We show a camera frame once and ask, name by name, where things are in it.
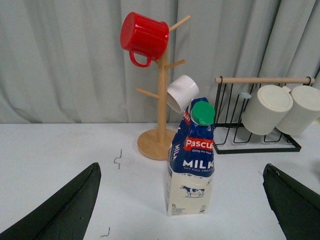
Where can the grey curtain backdrop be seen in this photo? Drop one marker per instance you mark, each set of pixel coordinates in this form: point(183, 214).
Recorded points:
point(61, 60)

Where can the cream ribbed mug left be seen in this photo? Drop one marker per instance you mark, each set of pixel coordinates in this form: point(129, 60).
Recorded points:
point(266, 109)

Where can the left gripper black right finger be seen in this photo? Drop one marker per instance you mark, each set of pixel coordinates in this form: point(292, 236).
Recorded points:
point(296, 207)

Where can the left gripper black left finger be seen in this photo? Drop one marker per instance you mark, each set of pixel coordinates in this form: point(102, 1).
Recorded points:
point(65, 215)

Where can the red enamel mug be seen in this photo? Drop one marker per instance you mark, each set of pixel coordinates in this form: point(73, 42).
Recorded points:
point(144, 38)

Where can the blue white milk carton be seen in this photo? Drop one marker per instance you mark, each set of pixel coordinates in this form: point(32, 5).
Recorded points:
point(191, 161)

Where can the white mug on tree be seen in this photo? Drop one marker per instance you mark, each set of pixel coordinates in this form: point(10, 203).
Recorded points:
point(180, 92)

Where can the black wire cup rack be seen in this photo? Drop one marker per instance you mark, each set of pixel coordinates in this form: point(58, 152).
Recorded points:
point(232, 97)

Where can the wooden mug tree stand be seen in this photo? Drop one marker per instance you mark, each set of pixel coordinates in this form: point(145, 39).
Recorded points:
point(155, 143)

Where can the cream ribbed mug right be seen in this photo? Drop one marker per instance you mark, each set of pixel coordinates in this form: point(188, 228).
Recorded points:
point(305, 110)

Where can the cream ribbed mug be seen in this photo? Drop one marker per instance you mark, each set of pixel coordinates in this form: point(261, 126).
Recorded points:
point(266, 109)
point(305, 110)

